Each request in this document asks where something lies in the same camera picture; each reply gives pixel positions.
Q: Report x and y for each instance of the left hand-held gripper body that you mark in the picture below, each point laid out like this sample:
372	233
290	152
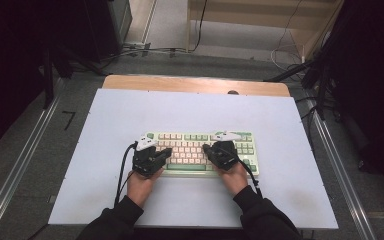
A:
146	161

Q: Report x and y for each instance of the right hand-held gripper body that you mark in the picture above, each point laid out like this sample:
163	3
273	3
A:
226	155

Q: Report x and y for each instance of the green and beige keyboard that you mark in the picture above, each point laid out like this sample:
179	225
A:
193	150

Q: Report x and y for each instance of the person's right hand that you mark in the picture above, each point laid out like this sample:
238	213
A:
233	180

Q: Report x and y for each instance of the person's left hand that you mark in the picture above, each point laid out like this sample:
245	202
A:
141	188

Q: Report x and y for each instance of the black metal stand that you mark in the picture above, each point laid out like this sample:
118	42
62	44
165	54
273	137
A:
320	80
48	76

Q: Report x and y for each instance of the black cabinet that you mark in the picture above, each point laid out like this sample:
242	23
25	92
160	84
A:
108	26

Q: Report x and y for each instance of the wooden shelf unit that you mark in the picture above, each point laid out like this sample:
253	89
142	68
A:
246	13

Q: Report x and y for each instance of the dark curtain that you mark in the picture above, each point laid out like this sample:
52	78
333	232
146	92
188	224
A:
10	66
376	83

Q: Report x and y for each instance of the metal floor rail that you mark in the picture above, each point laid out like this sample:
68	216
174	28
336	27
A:
343	173
16	173

